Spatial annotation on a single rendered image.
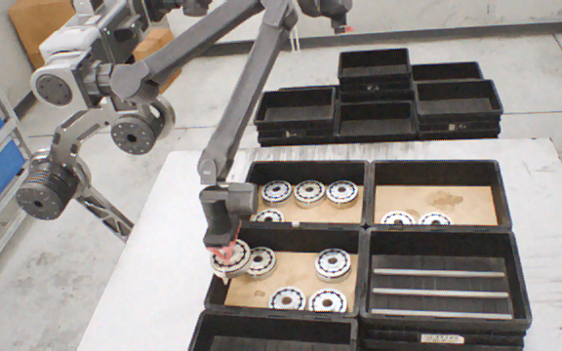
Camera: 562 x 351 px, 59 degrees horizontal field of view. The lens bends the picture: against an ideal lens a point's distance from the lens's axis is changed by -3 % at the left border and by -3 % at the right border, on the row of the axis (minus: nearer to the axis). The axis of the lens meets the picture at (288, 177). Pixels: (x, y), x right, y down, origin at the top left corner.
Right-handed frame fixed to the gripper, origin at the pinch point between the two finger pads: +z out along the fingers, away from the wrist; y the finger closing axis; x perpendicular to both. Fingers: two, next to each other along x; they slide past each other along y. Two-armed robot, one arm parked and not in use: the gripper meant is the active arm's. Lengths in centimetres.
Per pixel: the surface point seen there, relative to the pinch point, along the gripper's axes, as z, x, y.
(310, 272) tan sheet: 22.8, -16.5, 12.6
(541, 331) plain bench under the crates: 34, -80, 5
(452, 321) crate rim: 12, -54, -8
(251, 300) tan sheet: 22.9, -1.3, 1.6
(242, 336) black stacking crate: 22.6, -1.6, -10.1
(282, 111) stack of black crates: 60, 21, 147
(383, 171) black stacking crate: 17, -36, 50
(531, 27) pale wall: 101, -147, 330
